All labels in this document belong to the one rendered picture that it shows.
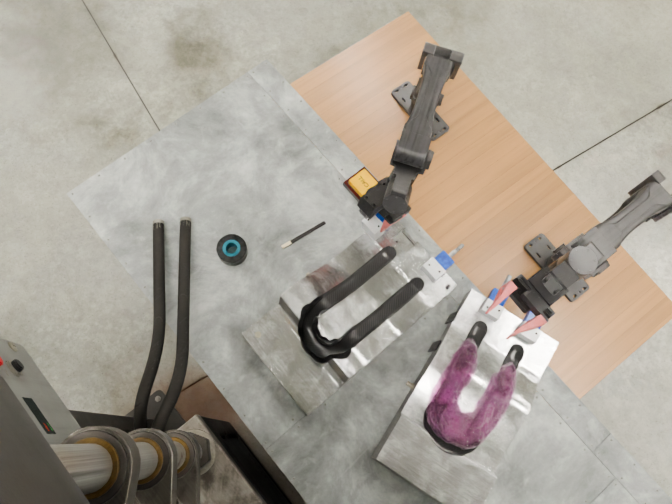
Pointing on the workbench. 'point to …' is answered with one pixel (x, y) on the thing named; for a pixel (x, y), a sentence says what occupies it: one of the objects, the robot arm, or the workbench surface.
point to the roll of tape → (232, 246)
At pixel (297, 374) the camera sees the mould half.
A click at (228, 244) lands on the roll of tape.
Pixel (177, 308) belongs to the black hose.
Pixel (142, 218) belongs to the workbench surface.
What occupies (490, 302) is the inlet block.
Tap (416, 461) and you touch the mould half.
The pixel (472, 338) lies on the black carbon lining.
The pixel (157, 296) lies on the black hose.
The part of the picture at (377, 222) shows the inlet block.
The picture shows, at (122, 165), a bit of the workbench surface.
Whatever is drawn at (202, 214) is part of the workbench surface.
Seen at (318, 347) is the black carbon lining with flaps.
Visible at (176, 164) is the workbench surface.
